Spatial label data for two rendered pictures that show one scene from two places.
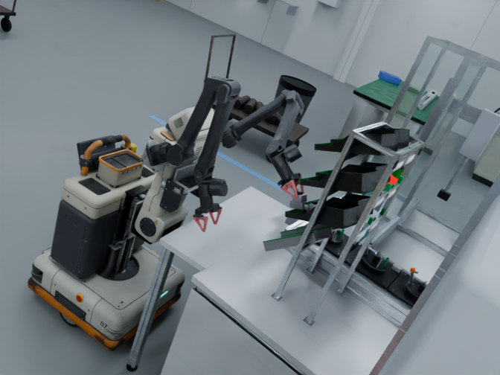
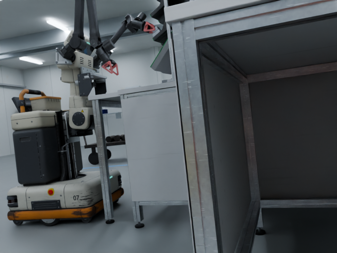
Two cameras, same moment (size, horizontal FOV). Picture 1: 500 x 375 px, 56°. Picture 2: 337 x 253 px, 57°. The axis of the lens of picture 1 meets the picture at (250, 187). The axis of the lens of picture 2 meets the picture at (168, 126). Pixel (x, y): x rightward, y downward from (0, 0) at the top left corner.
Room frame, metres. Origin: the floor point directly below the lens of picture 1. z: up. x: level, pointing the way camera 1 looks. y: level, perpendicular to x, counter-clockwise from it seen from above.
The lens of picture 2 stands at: (-0.36, 0.01, 0.63)
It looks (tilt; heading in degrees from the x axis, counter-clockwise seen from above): 1 degrees down; 354
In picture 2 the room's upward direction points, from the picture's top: 6 degrees counter-clockwise
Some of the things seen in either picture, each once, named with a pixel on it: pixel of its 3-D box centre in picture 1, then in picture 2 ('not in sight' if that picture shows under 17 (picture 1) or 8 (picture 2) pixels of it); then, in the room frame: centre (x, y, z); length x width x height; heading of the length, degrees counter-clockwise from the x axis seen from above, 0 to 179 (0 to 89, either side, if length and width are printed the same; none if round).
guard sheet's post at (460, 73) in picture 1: (411, 162); not in sight; (2.24, -0.69, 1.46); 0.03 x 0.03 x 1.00; 64
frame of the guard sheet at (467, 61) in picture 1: (427, 151); not in sight; (2.49, -0.82, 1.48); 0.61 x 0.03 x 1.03; 154
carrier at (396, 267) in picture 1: (376, 257); not in sight; (2.02, -0.70, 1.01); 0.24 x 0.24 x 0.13; 64
